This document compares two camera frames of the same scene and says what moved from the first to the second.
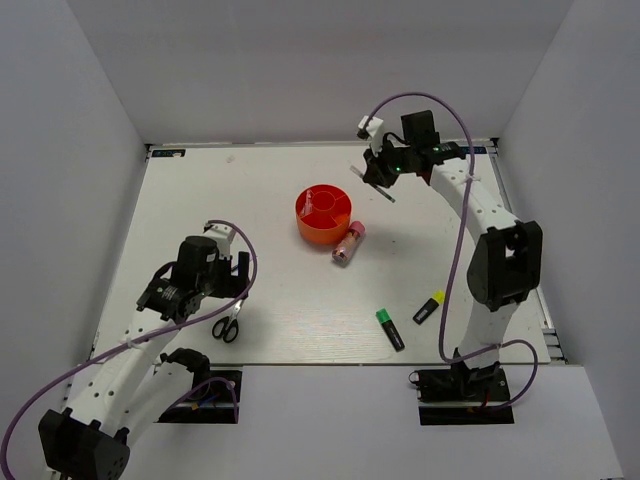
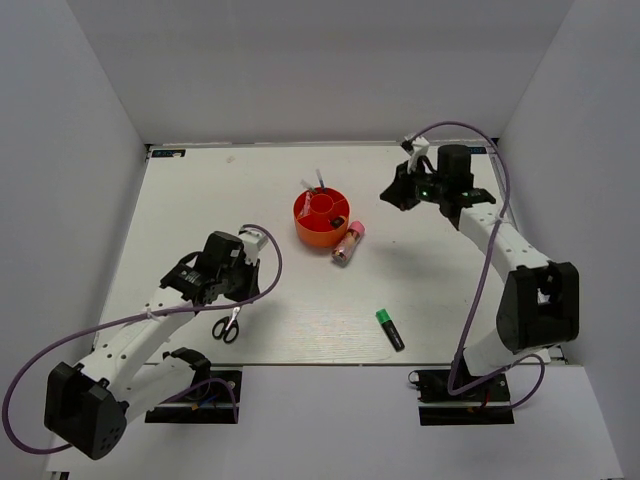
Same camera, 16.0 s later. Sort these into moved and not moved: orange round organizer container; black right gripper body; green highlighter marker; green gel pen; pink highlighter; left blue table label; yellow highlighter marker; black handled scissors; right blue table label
Moved: yellow highlighter marker; black right gripper body; green gel pen
Not moved: black handled scissors; right blue table label; pink highlighter; green highlighter marker; left blue table label; orange round organizer container
